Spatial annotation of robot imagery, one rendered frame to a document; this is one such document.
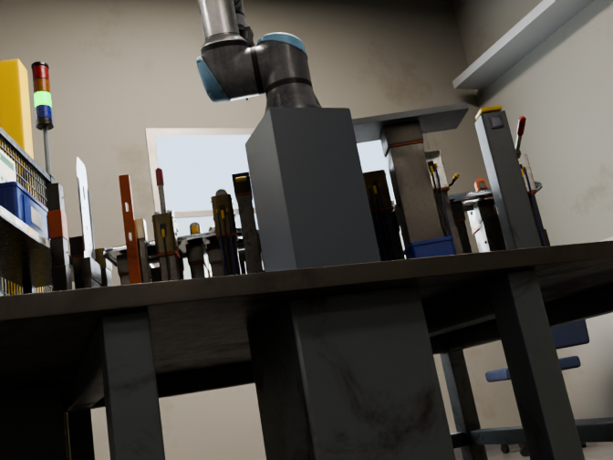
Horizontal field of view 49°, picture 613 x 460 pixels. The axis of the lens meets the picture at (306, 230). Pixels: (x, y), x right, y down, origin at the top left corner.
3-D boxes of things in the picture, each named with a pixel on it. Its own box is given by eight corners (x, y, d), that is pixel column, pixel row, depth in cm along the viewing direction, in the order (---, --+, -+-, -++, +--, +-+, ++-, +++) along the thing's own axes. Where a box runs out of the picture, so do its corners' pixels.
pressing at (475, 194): (523, 203, 231) (522, 200, 231) (547, 182, 209) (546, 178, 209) (118, 268, 220) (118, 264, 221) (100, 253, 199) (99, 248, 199)
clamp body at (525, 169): (548, 277, 200) (517, 163, 209) (564, 269, 188) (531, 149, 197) (524, 281, 199) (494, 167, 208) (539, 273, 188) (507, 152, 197)
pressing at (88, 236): (96, 265, 215) (87, 166, 224) (86, 256, 204) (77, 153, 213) (94, 265, 215) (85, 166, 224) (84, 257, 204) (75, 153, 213)
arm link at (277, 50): (311, 73, 158) (302, 22, 162) (255, 83, 158) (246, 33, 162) (314, 95, 170) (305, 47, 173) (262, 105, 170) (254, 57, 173)
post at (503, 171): (537, 269, 182) (498, 120, 193) (548, 263, 175) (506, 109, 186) (511, 274, 181) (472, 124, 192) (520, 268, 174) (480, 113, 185)
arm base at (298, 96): (336, 112, 158) (328, 74, 160) (275, 111, 152) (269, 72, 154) (312, 139, 171) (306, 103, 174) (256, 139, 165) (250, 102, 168)
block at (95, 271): (109, 358, 208) (100, 264, 216) (98, 355, 197) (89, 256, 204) (99, 360, 208) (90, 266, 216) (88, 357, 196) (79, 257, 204)
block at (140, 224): (160, 342, 192) (145, 220, 201) (157, 340, 189) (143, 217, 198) (147, 344, 192) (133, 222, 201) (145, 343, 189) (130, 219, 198)
